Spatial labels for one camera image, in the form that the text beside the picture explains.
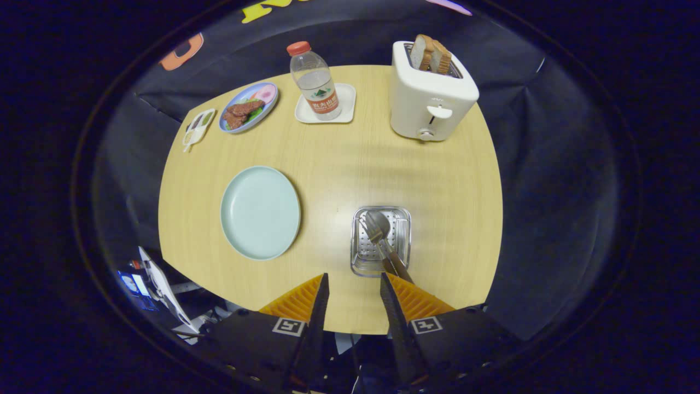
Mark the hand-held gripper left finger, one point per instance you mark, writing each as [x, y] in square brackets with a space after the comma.
[314, 317]

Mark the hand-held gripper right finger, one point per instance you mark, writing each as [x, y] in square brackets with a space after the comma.
[396, 317]

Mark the pale green round plate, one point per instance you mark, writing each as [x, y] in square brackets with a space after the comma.
[260, 213]

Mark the white paper sheet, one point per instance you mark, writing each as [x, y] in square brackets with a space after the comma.
[164, 287]

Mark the blue lit device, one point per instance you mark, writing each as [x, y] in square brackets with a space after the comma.
[134, 287]

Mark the black backdrop cloth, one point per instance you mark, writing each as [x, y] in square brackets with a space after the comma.
[547, 191]

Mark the blue oval food plate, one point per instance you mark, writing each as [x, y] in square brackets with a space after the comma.
[265, 112]

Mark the brown meat patty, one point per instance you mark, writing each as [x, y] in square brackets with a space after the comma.
[246, 108]
[234, 121]

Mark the green lettuce leaf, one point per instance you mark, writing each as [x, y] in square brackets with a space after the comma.
[255, 114]

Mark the white square coaster tray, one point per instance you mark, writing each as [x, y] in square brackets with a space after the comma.
[347, 104]

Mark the white toaster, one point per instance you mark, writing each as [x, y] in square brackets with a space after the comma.
[432, 104]

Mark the white divided seasoning dish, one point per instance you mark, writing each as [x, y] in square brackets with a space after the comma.
[198, 128]

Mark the pink ham slice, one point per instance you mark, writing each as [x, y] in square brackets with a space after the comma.
[266, 93]

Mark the red capped water bottle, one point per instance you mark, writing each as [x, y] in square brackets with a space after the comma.
[317, 82]

